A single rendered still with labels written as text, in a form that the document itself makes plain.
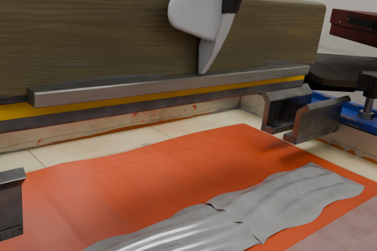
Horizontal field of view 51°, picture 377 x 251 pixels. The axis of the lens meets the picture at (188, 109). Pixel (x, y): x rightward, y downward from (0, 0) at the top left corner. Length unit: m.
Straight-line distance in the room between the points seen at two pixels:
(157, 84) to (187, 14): 0.06
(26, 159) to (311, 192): 0.30
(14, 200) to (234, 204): 0.19
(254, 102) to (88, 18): 0.41
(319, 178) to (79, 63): 0.29
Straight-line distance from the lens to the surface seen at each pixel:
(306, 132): 0.50
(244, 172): 0.45
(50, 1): 0.26
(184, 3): 0.30
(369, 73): 0.56
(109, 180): 0.40
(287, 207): 0.39
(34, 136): 0.47
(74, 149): 0.47
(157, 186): 0.40
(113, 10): 0.28
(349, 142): 0.56
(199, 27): 0.31
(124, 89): 0.28
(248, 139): 0.54
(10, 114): 0.28
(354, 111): 0.59
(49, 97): 0.26
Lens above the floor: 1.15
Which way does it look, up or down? 18 degrees down
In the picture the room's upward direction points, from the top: 6 degrees clockwise
